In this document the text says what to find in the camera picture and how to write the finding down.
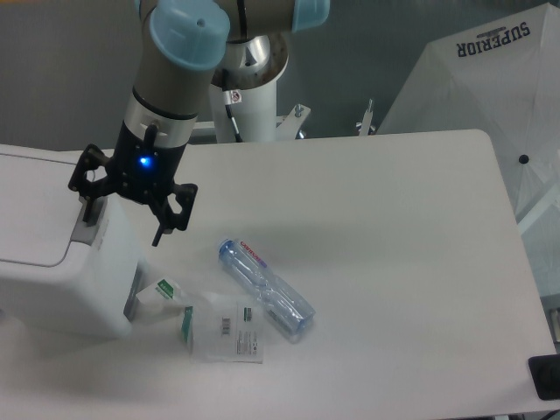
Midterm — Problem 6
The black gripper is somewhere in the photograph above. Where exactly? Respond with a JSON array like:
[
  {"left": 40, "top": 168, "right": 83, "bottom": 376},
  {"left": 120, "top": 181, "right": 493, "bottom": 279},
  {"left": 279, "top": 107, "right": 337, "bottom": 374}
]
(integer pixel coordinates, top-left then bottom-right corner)
[{"left": 66, "top": 120, "right": 199, "bottom": 248}]

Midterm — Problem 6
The white push-lid trash can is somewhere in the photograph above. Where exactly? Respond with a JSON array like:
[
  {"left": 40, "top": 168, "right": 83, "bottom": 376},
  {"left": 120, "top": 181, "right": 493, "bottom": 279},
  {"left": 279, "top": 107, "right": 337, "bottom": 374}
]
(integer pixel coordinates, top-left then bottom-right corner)
[{"left": 1, "top": 144, "right": 144, "bottom": 338}]

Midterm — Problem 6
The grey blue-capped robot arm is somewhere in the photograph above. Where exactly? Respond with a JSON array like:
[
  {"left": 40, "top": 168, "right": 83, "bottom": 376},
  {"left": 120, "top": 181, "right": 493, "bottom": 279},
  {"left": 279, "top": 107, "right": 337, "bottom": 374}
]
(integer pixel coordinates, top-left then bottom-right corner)
[{"left": 68, "top": 1, "right": 330, "bottom": 245}]

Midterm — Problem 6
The white green paper wrapper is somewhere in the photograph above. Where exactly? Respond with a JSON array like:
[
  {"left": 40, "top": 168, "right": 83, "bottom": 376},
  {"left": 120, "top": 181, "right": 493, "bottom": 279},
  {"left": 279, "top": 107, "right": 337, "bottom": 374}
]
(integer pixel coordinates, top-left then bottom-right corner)
[{"left": 135, "top": 277, "right": 193, "bottom": 319}]

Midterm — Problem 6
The clear plastic packaging bag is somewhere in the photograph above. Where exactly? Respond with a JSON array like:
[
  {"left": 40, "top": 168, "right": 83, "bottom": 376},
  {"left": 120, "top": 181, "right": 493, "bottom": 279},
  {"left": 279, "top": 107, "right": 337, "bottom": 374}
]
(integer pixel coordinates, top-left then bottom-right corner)
[{"left": 178, "top": 293, "right": 264, "bottom": 363}]

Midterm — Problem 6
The crushed clear plastic bottle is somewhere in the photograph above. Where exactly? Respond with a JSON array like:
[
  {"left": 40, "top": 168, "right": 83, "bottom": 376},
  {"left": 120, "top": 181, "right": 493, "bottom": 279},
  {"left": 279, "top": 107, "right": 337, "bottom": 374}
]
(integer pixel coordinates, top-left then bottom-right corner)
[{"left": 218, "top": 237, "right": 316, "bottom": 342}]

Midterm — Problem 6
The white SUPERIOR umbrella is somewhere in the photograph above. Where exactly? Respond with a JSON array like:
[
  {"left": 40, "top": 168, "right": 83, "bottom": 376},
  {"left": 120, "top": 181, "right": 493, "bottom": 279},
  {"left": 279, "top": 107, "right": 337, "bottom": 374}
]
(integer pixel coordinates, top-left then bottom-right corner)
[{"left": 380, "top": 3, "right": 559, "bottom": 297}]

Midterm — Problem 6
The black device at edge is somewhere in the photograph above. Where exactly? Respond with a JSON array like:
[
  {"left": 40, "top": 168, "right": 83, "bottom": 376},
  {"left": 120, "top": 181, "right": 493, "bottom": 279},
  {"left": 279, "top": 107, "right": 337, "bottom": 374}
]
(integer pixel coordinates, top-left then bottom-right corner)
[{"left": 528, "top": 354, "right": 559, "bottom": 401}]

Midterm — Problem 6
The black cable on pedestal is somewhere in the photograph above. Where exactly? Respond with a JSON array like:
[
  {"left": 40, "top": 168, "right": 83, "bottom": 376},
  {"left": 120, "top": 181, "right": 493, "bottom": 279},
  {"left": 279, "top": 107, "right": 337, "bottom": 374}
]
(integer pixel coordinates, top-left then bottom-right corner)
[{"left": 220, "top": 69, "right": 244, "bottom": 144}]

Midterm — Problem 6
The white metal base frame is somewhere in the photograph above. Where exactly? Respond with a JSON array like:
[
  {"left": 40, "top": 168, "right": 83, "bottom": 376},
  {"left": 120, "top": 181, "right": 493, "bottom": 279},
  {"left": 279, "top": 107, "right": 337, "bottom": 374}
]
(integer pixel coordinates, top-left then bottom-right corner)
[{"left": 189, "top": 98, "right": 377, "bottom": 144}]

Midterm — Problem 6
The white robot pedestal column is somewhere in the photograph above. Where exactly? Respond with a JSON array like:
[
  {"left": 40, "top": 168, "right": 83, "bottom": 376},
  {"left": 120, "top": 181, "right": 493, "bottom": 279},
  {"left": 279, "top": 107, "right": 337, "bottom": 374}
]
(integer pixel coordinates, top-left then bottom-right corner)
[{"left": 209, "top": 33, "right": 289, "bottom": 144}]

